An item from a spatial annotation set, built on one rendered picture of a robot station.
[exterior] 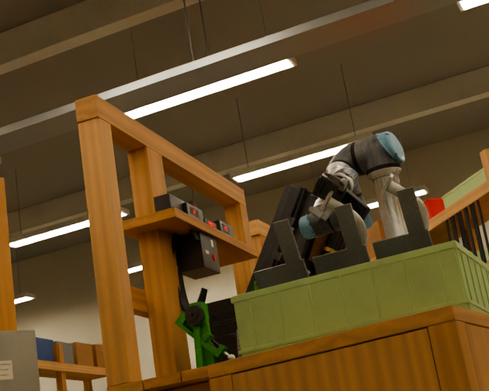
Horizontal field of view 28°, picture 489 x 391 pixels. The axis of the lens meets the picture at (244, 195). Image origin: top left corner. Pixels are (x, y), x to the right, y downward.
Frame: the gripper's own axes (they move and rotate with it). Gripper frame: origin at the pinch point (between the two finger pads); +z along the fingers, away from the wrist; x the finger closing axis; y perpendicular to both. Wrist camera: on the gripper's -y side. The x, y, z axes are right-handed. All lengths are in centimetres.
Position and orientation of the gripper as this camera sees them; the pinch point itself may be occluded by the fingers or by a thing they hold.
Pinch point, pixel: (331, 203)
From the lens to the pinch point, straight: 263.8
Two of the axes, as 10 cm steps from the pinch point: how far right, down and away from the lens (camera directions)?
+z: -2.7, 1.8, -9.4
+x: 4.4, -8.5, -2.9
